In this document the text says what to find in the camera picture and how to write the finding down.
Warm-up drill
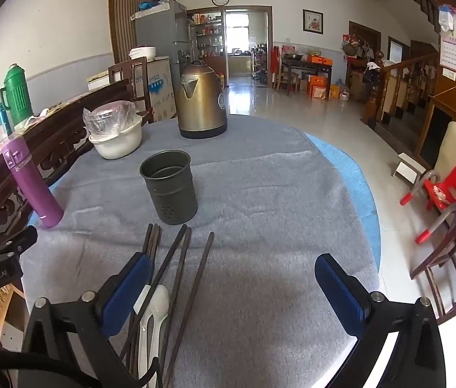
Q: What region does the wall calendar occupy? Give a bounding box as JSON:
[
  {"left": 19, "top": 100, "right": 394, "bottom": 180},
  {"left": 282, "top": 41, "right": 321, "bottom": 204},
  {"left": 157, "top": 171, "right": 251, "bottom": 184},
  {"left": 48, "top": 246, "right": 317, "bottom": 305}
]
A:
[{"left": 438, "top": 4, "right": 456, "bottom": 77}]

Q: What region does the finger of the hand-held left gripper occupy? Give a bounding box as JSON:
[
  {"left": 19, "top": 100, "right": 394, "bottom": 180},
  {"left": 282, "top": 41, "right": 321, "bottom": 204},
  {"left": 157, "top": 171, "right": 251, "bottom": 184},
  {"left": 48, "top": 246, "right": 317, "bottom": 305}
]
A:
[{"left": 0, "top": 225, "right": 38, "bottom": 260}]

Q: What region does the brown wooden chair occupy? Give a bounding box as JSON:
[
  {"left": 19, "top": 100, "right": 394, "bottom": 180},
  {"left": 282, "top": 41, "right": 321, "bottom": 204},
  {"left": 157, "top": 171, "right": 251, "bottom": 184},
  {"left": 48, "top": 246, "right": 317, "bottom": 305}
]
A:
[{"left": 108, "top": 57, "right": 156, "bottom": 124}]

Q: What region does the wooden stair railing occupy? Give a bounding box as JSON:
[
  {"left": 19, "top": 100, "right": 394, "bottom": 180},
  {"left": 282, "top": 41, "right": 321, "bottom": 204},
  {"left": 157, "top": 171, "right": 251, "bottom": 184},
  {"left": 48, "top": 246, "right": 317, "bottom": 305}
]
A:
[{"left": 363, "top": 50, "right": 440, "bottom": 130}]

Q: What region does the brown wooden chopstick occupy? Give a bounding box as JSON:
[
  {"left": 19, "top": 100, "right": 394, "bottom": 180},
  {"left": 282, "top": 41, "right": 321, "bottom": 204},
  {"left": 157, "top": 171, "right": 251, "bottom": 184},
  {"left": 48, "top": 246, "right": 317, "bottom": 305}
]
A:
[
  {"left": 131, "top": 225, "right": 161, "bottom": 376},
  {"left": 127, "top": 223, "right": 156, "bottom": 376},
  {"left": 121, "top": 223, "right": 151, "bottom": 368}
]

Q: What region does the white plastic basin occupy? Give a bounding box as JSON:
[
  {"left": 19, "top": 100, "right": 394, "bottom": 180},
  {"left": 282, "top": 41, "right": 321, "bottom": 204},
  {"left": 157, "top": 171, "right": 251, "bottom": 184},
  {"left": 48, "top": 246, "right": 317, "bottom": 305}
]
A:
[{"left": 88, "top": 115, "right": 143, "bottom": 160}]

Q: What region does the white step stool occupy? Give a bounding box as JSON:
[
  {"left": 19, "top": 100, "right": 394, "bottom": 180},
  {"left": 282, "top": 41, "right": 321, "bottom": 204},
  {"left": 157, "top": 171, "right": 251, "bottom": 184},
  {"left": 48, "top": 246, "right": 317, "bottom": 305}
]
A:
[{"left": 392, "top": 152, "right": 426, "bottom": 189}]

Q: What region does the teal bottle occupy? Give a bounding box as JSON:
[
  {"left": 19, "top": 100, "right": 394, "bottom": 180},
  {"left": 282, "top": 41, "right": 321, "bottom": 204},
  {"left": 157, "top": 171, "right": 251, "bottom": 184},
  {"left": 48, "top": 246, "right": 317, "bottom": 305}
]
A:
[{"left": 0, "top": 102, "right": 12, "bottom": 136}]

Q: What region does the white printed chest freezer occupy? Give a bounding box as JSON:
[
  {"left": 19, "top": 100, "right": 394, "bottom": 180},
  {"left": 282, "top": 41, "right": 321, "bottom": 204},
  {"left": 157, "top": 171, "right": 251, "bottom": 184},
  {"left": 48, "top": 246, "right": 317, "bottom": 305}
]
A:
[{"left": 143, "top": 56, "right": 177, "bottom": 123}]

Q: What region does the grey metal utensil holder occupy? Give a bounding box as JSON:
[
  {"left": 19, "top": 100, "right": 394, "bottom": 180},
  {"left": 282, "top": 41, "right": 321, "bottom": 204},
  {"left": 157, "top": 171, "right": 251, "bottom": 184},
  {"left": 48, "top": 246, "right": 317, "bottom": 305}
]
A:
[{"left": 139, "top": 150, "right": 198, "bottom": 225}]

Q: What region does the carved wooden bench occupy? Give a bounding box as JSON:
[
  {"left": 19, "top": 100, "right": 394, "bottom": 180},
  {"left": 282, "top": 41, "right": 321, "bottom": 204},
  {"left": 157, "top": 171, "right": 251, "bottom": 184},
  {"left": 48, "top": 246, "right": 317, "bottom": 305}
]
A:
[{"left": 0, "top": 79, "right": 154, "bottom": 243}]

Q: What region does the green thermos flask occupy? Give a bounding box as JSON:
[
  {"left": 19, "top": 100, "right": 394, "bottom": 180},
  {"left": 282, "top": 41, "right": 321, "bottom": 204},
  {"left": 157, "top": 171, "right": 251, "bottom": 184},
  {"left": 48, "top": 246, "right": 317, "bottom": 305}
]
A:
[{"left": 0, "top": 64, "right": 34, "bottom": 128}]

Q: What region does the brown slatted door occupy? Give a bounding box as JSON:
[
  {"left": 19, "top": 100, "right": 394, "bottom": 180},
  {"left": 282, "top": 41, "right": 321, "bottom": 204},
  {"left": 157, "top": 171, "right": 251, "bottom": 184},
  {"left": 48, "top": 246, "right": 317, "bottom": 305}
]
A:
[{"left": 108, "top": 0, "right": 158, "bottom": 64}]

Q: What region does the glass shelf cabinet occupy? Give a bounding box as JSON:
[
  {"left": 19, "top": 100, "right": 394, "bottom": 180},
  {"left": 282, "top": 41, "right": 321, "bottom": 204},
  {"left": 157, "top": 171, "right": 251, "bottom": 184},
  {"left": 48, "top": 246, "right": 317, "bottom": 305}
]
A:
[{"left": 187, "top": 8, "right": 226, "bottom": 85}]

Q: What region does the dark wooden side table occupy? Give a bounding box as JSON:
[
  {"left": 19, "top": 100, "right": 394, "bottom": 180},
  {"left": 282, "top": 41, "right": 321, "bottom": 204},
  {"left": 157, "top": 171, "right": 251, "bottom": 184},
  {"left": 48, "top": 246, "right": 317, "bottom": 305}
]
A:
[{"left": 280, "top": 57, "right": 334, "bottom": 95}]

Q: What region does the white spoon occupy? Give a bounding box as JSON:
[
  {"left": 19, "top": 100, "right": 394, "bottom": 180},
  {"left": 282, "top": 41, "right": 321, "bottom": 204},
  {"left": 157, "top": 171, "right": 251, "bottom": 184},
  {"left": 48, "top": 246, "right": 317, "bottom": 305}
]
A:
[{"left": 136, "top": 284, "right": 171, "bottom": 383}]

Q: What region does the grey table cloth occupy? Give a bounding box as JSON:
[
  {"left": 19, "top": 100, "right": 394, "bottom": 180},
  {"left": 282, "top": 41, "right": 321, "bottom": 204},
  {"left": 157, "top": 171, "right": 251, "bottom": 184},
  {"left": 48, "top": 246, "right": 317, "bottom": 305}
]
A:
[{"left": 20, "top": 115, "right": 380, "bottom": 388}]

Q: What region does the red child chair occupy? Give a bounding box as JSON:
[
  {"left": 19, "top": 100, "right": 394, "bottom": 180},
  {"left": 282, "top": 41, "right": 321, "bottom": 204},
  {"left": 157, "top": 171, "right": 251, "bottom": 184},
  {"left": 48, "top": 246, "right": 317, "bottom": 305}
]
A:
[{"left": 399, "top": 164, "right": 456, "bottom": 245}]

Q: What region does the plain white chest freezer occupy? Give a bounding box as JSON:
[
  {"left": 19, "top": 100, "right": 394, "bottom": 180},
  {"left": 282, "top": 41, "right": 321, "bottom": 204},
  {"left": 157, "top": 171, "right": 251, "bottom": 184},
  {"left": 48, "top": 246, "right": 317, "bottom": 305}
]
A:
[{"left": 87, "top": 70, "right": 111, "bottom": 91}]

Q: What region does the purple thermos bottle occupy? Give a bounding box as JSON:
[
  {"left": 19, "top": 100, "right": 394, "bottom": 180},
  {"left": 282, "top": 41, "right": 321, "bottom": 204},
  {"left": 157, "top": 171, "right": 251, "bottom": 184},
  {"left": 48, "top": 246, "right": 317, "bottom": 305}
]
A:
[{"left": 2, "top": 136, "right": 64, "bottom": 228}]

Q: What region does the upright orange carton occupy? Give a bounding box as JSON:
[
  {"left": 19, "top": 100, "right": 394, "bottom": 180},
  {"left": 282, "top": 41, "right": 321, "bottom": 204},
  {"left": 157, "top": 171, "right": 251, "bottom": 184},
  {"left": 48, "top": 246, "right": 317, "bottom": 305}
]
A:
[{"left": 311, "top": 75, "right": 331, "bottom": 100}]

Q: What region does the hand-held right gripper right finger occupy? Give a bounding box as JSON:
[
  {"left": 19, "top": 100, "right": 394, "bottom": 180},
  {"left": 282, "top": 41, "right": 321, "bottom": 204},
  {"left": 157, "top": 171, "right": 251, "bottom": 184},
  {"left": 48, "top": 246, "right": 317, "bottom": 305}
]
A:
[{"left": 314, "top": 253, "right": 452, "bottom": 388}]

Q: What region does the bronze electric kettle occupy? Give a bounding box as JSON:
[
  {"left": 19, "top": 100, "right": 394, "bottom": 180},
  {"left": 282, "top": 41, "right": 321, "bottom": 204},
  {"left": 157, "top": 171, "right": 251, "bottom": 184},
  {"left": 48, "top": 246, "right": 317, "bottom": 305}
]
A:
[{"left": 176, "top": 60, "right": 228, "bottom": 140}]

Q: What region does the dark wooden door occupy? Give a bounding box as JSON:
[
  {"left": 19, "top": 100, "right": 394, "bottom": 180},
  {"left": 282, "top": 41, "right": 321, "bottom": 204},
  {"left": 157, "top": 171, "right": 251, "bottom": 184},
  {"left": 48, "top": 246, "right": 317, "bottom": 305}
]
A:
[{"left": 348, "top": 20, "right": 383, "bottom": 69}]

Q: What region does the grey refrigerator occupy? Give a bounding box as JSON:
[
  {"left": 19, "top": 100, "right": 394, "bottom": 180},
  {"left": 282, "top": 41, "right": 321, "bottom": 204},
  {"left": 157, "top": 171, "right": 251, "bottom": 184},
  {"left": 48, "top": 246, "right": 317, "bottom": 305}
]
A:
[{"left": 133, "top": 1, "right": 190, "bottom": 65}]

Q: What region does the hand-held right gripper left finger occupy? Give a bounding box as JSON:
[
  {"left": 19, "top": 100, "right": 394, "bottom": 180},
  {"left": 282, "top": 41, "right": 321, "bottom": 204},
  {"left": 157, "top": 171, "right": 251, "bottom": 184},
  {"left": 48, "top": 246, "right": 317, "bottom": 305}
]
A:
[{"left": 18, "top": 253, "right": 162, "bottom": 388}]

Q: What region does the framed wall picture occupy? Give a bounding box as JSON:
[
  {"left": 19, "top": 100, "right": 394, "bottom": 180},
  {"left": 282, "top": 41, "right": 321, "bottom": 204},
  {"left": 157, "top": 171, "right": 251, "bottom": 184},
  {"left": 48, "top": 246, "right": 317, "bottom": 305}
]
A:
[{"left": 302, "top": 9, "right": 324, "bottom": 33}]

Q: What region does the white rice cooker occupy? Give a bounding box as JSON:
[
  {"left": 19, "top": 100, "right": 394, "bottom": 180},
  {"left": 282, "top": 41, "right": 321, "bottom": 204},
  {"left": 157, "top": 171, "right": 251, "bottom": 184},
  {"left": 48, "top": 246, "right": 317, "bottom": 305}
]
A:
[{"left": 129, "top": 46, "right": 158, "bottom": 62}]

